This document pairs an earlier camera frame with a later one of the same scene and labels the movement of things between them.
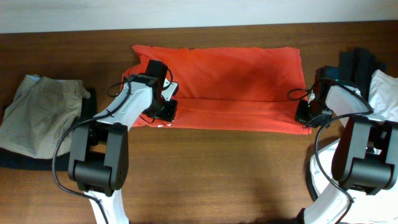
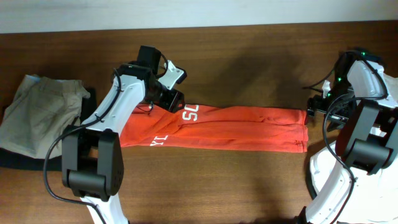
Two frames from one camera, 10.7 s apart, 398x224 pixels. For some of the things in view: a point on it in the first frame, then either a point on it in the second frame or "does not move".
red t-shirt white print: [232, 89] → [218, 127]
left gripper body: [161, 107] does not move
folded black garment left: [12, 160] does not move
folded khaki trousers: [41, 111] does not move
